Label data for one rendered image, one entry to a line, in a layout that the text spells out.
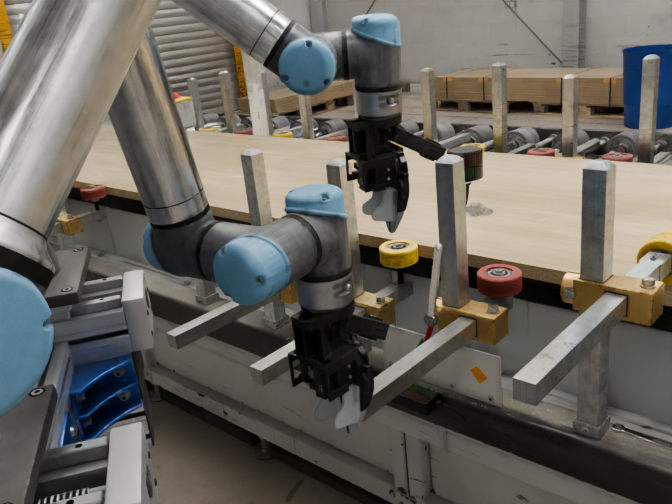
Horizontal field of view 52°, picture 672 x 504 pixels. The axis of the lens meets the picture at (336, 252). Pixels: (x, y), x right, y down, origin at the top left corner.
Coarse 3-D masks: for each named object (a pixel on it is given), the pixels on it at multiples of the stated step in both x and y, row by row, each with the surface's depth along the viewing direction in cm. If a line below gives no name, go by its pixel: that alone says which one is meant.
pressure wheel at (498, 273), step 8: (496, 264) 127; (504, 264) 127; (480, 272) 124; (488, 272) 125; (496, 272) 123; (504, 272) 124; (512, 272) 124; (520, 272) 123; (480, 280) 123; (488, 280) 121; (496, 280) 120; (504, 280) 120; (512, 280) 120; (520, 280) 122; (480, 288) 123; (488, 288) 122; (496, 288) 121; (504, 288) 121; (512, 288) 121; (520, 288) 122; (488, 296) 122; (496, 296) 121; (504, 296) 121
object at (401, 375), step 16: (512, 304) 126; (464, 320) 117; (448, 336) 113; (464, 336) 115; (416, 352) 109; (432, 352) 108; (448, 352) 112; (400, 368) 105; (416, 368) 106; (432, 368) 109; (384, 384) 101; (400, 384) 103; (384, 400) 101; (368, 416) 98
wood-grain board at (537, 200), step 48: (96, 144) 307; (192, 144) 282; (240, 144) 271; (288, 144) 261; (336, 144) 252; (240, 192) 200; (432, 192) 179; (480, 192) 174; (528, 192) 170; (576, 192) 166; (624, 192) 162; (384, 240) 150; (432, 240) 145; (480, 240) 142; (528, 240) 139; (576, 240) 136; (624, 240) 134
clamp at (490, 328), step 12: (444, 312) 121; (456, 312) 119; (468, 312) 118; (480, 312) 117; (504, 312) 117; (444, 324) 122; (480, 324) 117; (492, 324) 115; (504, 324) 118; (480, 336) 118; (492, 336) 116; (504, 336) 118
